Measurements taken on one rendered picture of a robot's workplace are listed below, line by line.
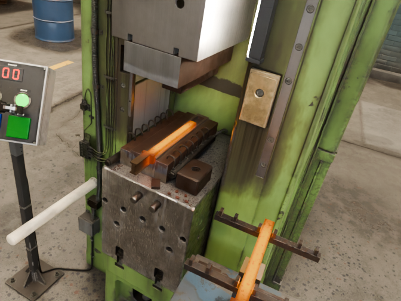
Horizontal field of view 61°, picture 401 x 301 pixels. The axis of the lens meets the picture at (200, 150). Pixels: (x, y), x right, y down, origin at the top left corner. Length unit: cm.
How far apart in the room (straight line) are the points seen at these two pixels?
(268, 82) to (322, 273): 161
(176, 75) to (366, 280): 192
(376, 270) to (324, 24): 194
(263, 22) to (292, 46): 10
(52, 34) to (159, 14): 481
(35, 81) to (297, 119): 89
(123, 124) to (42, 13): 444
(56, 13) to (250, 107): 483
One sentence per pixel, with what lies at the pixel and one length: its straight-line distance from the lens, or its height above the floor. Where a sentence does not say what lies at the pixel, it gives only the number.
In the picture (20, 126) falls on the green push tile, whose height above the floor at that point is 101.
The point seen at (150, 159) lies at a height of 100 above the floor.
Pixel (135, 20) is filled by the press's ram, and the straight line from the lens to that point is 108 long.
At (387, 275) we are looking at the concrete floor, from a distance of 267.
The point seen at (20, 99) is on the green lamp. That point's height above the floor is 109.
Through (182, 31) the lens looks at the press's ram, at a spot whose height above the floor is 143.
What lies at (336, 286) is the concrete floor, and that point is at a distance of 240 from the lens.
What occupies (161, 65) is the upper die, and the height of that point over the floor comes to 132.
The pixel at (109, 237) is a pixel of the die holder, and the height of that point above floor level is 58.
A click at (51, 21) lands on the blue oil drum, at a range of 575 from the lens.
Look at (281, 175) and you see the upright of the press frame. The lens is 119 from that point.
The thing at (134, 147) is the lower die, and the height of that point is 98.
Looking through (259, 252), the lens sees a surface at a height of 99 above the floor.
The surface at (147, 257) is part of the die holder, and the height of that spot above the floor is 59.
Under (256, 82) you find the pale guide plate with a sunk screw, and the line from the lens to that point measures 106.
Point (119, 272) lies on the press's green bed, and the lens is 160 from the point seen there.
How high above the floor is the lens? 166
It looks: 31 degrees down
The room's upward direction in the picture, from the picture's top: 10 degrees clockwise
